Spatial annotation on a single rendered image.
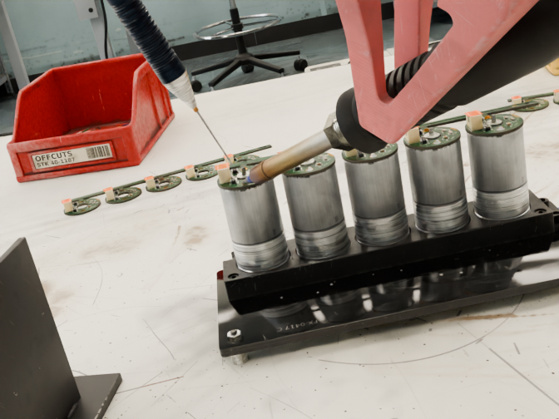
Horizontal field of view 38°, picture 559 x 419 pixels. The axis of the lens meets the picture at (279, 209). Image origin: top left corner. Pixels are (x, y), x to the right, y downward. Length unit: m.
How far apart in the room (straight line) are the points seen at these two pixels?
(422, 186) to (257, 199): 0.07
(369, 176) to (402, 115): 0.09
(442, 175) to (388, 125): 0.09
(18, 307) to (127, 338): 0.09
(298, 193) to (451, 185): 0.07
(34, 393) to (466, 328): 0.17
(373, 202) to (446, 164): 0.04
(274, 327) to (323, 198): 0.06
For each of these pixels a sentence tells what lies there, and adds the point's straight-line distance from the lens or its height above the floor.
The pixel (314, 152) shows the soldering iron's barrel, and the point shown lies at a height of 0.83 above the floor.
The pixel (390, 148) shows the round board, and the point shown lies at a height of 0.81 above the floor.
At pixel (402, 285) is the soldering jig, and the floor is 0.76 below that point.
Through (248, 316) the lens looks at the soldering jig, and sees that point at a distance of 0.35.
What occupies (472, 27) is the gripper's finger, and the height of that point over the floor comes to 0.88.
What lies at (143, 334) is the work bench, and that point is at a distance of 0.39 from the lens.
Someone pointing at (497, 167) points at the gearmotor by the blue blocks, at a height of 0.80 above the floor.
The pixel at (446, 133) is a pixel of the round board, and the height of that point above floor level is 0.81.
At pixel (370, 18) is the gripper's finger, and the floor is 0.89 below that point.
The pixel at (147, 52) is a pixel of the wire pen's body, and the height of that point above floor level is 0.88.
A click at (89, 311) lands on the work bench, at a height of 0.75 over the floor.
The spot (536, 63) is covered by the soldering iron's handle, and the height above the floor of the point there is 0.87.
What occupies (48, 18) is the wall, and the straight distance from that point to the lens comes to 4.88.
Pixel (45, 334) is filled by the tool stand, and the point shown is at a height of 0.79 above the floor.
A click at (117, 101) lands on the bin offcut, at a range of 0.73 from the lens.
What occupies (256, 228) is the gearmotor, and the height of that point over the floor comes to 0.79.
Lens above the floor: 0.93
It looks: 23 degrees down
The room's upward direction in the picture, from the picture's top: 12 degrees counter-clockwise
